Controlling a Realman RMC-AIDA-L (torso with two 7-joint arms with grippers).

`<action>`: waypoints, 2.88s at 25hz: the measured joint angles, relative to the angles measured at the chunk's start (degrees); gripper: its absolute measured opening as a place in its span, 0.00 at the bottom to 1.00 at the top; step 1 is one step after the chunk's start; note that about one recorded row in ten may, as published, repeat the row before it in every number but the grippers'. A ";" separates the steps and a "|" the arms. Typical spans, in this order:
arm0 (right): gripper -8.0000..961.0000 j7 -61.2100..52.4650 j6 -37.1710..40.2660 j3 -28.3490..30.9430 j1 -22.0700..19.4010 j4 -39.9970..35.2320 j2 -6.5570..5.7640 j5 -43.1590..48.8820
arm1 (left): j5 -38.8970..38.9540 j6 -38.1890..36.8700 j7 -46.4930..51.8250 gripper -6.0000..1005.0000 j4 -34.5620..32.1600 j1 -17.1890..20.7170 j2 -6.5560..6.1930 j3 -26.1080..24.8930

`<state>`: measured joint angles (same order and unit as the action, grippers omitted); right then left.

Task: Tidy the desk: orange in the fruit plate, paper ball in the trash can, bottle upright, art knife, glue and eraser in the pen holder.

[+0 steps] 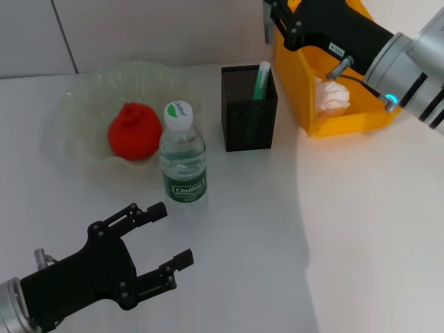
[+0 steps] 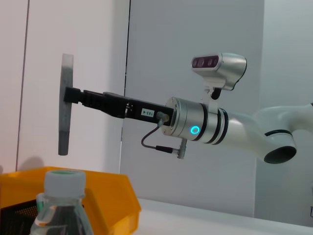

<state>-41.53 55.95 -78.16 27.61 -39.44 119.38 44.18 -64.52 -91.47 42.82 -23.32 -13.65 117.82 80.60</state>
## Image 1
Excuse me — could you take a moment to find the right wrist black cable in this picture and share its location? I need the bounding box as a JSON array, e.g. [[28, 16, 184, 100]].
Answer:
[[341, 74, 389, 105]]

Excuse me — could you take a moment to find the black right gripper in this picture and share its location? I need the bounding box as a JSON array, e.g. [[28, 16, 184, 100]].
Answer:
[[262, 0, 395, 76]]

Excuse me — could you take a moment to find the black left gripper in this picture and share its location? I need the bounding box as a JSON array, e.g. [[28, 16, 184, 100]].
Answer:
[[19, 202, 194, 332]]

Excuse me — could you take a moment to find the yellow plastic bin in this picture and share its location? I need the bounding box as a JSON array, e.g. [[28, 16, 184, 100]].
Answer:
[[272, 0, 403, 139]]

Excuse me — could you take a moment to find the pale green glass fruit plate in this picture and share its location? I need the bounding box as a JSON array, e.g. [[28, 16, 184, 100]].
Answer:
[[43, 61, 204, 171]]

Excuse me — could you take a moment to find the black mesh pen holder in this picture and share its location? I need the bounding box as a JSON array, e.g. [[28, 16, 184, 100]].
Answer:
[[221, 63, 280, 153]]

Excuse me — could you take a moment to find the clear green-label water bottle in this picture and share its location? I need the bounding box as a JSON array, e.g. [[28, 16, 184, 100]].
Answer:
[[158, 100, 209, 206]]

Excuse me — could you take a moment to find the wrist metal connector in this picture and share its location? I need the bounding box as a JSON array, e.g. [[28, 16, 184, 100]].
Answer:
[[33, 248, 60, 271], [325, 55, 355, 80]]

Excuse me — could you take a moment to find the red knitted toy orange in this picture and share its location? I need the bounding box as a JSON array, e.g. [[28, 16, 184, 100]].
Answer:
[[106, 101, 164, 161]]

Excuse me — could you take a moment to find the white paper ball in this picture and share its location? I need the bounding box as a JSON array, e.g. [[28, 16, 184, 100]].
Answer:
[[314, 78, 351, 117]]

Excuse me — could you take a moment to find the left wrist metal connector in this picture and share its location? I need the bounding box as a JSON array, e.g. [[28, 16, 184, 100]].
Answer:
[[33, 248, 60, 271]]

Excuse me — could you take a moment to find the right wrist metal connector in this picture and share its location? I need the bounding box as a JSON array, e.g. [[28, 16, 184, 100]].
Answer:
[[325, 55, 355, 80]]

